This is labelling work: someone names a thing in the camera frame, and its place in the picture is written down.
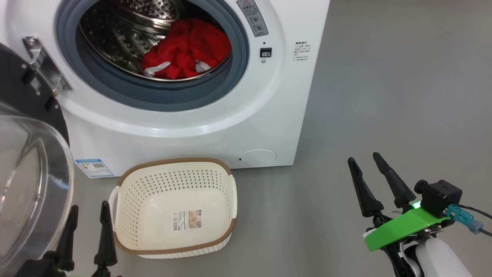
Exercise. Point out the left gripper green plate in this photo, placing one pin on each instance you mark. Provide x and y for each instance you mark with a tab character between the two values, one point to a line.
105	272

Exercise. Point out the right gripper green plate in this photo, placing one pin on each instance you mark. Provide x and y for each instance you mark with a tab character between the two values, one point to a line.
407	227

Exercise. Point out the black round glass washer door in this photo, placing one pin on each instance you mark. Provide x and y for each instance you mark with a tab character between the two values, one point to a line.
38	173

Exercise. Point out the red jersey black lettering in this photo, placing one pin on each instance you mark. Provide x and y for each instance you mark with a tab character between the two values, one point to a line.
196	38

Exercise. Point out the white front-load washing machine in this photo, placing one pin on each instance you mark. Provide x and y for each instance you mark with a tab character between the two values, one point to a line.
192	130

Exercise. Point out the silver door hinge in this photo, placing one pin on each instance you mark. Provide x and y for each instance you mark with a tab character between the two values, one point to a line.
46	71

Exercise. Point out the blue energy label sticker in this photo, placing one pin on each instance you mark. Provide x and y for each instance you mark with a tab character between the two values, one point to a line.
94	168

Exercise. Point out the cream laundry basket brown rim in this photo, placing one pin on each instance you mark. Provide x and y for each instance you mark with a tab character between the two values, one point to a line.
153	184

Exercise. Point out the paper sticker inside basket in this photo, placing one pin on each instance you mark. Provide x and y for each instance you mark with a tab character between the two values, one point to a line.
187	220

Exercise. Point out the grey warning sticker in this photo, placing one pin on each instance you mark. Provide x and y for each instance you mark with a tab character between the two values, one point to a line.
251	17

